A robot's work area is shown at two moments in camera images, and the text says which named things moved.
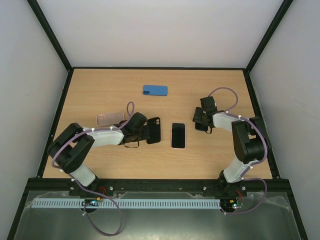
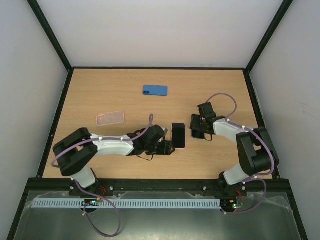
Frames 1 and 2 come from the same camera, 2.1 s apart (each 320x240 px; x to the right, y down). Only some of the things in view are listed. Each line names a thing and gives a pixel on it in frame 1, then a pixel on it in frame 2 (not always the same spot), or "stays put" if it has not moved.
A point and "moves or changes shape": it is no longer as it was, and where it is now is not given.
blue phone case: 155,90 stays put
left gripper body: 141,136 to 150,148
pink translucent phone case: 109,118 stays put
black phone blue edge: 199,126 moves or changes shape
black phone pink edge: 178,135 stays put
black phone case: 154,131 moves or changes shape
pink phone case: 178,135 stays put
